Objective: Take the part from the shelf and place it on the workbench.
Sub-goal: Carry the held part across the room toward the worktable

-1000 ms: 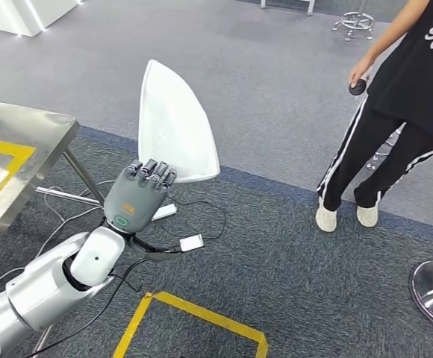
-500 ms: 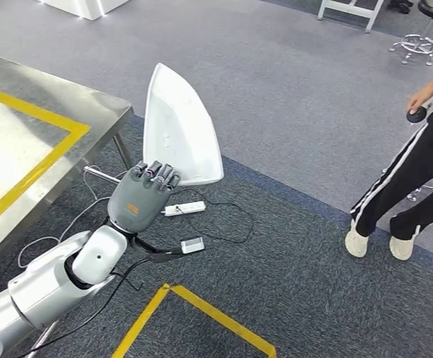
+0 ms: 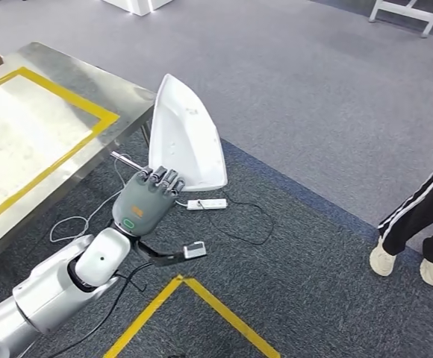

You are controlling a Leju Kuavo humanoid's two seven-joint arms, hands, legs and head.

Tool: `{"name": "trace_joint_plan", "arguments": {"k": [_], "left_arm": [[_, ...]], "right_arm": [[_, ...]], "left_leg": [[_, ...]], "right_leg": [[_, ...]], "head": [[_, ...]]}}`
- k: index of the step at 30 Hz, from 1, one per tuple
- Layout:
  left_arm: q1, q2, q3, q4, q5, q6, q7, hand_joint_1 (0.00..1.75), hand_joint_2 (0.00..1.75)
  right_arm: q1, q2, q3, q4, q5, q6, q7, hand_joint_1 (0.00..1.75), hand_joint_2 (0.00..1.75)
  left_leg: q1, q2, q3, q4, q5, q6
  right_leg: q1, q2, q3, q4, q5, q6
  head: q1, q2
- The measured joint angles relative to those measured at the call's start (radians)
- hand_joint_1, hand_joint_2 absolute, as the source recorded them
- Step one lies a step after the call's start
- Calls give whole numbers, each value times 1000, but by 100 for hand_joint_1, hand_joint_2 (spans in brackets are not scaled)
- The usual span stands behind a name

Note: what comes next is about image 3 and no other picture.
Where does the yellow floor tape outline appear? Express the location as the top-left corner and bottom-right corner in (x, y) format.
(102, 274), (281, 358)

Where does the black power cable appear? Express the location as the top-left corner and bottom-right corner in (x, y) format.
(197, 189), (275, 247)

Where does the yellow workbench marking tape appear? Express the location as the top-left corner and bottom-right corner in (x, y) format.
(0, 66), (121, 233)

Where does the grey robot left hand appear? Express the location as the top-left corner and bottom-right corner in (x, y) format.
(111, 165), (186, 238)

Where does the person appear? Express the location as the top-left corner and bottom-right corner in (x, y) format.
(369, 110), (433, 288)

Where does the white triangular shell part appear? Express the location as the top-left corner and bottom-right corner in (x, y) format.
(148, 73), (228, 192)

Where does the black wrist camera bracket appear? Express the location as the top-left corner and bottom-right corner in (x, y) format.
(135, 238), (187, 268)

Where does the white metal frame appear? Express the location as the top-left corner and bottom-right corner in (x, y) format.
(368, 0), (433, 39)

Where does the white platform block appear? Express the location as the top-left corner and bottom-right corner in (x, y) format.
(102, 0), (175, 17)

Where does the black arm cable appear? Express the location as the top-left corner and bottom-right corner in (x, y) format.
(48, 262), (154, 358)

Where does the white power strip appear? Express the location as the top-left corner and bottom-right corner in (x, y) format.
(187, 198), (227, 211)

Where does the stainless steel workbench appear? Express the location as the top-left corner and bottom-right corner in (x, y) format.
(0, 42), (156, 273)

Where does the white floor cable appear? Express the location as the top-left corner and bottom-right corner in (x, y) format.
(49, 153), (143, 244)

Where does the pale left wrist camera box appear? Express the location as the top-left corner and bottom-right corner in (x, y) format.
(183, 241), (207, 260)

